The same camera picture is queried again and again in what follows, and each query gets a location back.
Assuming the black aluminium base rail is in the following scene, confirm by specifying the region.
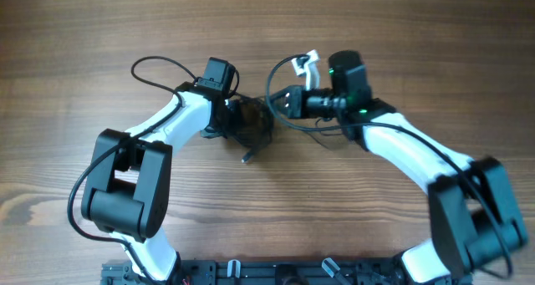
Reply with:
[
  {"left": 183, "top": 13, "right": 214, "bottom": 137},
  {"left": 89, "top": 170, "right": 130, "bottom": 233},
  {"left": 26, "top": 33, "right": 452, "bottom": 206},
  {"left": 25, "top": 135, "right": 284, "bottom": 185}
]
[{"left": 99, "top": 257, "right": 473, "bottom": 285}]

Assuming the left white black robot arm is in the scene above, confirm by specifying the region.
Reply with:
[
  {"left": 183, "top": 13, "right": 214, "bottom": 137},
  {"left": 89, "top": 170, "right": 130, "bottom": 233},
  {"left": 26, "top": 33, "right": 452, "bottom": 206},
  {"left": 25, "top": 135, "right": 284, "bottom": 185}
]
[{"left": 67, "top": 58, "right": 239, "bottom": 284}]

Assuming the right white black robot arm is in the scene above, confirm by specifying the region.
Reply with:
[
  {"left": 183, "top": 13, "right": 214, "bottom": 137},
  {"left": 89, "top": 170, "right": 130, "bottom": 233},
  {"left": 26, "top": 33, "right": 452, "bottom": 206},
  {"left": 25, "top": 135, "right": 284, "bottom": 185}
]
[{"left": 265, "top": 50, "right": 528, "bottom": 284}]

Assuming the thick black usb cable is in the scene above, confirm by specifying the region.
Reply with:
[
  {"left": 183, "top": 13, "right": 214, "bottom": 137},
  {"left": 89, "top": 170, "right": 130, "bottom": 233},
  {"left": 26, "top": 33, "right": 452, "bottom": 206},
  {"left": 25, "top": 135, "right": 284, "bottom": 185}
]
[{"left": 227, "top": 93, "right": 276, "bottom": 165}]

